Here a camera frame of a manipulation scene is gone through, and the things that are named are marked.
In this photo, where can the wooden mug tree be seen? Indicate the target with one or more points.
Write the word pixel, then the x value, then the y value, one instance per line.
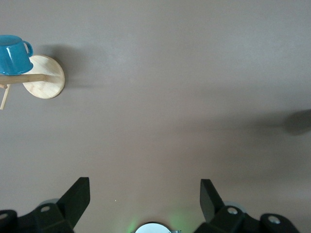
pixel 46 80

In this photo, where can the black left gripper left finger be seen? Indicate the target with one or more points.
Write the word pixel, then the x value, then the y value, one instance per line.
pixel 73 201

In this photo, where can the teal enamel mug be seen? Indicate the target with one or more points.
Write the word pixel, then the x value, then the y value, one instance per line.
pixel 12 58

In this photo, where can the brown table mat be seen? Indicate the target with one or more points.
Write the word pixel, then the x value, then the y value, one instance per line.
pixel 155 97

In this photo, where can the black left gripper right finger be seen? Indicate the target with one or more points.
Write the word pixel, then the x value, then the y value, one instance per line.
pixel 209 201

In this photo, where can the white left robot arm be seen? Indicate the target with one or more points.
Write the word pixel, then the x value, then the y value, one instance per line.
pixel 153 228

